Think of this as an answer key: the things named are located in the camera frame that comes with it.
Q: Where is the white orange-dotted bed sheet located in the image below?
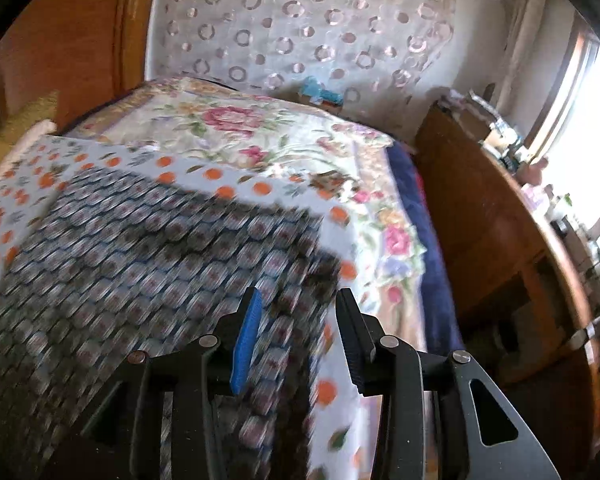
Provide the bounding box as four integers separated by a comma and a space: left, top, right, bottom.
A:
0, 135, 386, 480

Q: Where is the floral quilt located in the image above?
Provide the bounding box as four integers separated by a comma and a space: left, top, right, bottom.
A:
65, 76, 431, 356

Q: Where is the pile of desk clutter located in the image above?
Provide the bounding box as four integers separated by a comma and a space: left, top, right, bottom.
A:
440, 85, 600, 366

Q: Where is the yellow cloth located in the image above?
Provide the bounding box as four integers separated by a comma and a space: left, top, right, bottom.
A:
0, 91, 61, 173

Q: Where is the window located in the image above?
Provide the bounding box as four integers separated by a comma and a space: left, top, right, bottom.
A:
525, 25, 600, 243

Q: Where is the blue toy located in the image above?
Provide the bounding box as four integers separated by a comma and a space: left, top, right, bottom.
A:
300, 76, 344, 109

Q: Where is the wooden desk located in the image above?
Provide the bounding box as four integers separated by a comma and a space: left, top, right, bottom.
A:
412, 102, 600, 480

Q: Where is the white circle-patterned curtain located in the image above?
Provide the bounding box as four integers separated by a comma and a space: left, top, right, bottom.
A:
145, 0, 483, 147

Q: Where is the wooden wardrobe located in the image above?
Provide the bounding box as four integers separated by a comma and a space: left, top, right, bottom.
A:
0, 0, 162, 132

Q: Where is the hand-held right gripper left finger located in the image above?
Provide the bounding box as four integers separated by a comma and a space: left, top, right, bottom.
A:
40, 287, 264, 480

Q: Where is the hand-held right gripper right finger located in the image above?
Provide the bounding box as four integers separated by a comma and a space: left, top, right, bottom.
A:
335, 288, 562, 480

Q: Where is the navy blanket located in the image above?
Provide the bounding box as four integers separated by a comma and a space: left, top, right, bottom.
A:
387, 146, 467, 355

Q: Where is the navy circle-patterned shirt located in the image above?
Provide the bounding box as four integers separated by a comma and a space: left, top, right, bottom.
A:
0, 167, 343, 480

